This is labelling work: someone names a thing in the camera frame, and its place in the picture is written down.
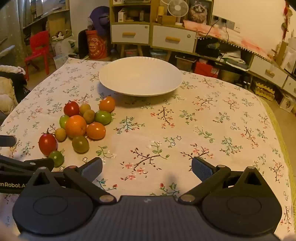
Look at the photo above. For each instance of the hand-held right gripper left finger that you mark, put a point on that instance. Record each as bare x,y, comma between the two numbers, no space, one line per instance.
92,167

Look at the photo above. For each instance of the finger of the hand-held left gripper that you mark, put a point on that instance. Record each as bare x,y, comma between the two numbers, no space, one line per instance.
41,163
8,141

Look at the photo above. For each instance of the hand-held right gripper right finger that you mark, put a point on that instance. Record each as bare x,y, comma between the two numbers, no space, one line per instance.
203,169

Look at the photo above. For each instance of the small green tomato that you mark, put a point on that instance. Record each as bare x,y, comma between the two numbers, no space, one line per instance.
56,158

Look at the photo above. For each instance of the red tomato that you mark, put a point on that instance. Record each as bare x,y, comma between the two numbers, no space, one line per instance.
71,108
47,144

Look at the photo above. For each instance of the olive green tomato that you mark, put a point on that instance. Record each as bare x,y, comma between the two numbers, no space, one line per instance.
80,144

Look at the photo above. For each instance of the tan longan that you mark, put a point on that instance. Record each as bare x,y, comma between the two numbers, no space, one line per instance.
84,108
88,116
60,134

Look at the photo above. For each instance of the orange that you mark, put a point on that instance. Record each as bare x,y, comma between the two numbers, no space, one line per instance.
75,126

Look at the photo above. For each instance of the white ribbed plate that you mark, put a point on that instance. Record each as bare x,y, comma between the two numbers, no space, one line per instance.
138,76

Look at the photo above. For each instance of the floral tablecloth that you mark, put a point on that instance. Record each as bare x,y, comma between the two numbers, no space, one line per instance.
185,129

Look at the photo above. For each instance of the black bag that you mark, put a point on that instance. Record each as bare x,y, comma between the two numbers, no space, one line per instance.
22,90

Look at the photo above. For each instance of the white fleece slipper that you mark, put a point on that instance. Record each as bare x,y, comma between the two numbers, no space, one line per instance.
9,85

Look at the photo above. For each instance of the grey office chair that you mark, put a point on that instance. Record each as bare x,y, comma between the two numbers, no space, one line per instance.
8,51

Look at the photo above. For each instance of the pale blue printed box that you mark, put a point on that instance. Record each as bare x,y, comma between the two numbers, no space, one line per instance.
61,62

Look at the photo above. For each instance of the beige storage bin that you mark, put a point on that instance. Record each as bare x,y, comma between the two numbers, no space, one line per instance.
230,76

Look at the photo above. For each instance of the red box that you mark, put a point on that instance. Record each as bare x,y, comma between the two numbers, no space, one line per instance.
204,69

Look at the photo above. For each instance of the yellow egg tray stack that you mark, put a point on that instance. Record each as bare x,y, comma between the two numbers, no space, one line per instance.
264,90

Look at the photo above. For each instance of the red plastic chair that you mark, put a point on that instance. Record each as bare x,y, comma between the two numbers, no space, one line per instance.
40,41

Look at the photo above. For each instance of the black lid storage box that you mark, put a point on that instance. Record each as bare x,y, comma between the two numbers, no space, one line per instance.
185,63

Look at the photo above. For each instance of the small plush toy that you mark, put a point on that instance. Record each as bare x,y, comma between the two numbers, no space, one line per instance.
57,36

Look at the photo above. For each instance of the long wooden console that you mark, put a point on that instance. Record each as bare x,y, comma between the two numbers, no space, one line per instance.
263,69

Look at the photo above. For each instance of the black case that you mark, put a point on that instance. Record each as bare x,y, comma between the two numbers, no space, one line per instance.
210,52

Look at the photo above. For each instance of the patterned beige curtain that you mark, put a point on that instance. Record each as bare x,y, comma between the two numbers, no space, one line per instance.
11,23

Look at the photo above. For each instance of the orange printed bucket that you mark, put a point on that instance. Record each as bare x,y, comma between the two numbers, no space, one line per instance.
96,46

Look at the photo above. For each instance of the blue lid storage box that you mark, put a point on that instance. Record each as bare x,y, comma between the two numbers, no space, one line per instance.
159,55

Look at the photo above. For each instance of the black flat panel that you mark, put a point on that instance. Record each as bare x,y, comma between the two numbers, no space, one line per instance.
82,44

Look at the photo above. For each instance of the wooden shelf unit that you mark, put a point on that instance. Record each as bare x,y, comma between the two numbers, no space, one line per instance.
57,25

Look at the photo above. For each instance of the pink floral cloth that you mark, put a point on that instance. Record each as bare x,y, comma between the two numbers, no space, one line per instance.
231,34

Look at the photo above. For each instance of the low wooden cabinet white drawer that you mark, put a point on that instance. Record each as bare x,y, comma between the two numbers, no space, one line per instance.
161,37

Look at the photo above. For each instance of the tall wooden cabinet white drawer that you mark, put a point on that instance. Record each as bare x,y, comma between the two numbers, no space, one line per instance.
138,30

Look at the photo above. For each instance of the purple plush toy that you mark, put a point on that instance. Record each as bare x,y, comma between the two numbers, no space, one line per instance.
99,16

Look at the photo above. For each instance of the small cardboard box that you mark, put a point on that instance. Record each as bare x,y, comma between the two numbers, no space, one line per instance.
168,20

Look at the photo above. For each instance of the small white box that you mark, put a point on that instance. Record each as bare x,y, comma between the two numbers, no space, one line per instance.
121,16

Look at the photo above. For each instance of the framed cat picture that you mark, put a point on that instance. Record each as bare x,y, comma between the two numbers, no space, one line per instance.
198,11

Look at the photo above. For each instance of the yellow cylinder jar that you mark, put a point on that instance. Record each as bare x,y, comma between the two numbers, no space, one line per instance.
160,12

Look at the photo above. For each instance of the small white fan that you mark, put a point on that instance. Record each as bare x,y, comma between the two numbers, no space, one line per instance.
177,8

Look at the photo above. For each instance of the large white fan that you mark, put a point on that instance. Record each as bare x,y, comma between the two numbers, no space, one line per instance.
165,1

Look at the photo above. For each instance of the stack of papers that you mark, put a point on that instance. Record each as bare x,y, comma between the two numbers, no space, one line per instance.
136,1

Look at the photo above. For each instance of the red hanging ornament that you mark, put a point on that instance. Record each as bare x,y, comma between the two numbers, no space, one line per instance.
286,14

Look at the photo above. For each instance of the white wall socket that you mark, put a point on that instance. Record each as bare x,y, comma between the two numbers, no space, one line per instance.
237,29

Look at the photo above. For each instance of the grey wall socket strip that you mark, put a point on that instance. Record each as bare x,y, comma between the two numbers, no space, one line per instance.
225,22

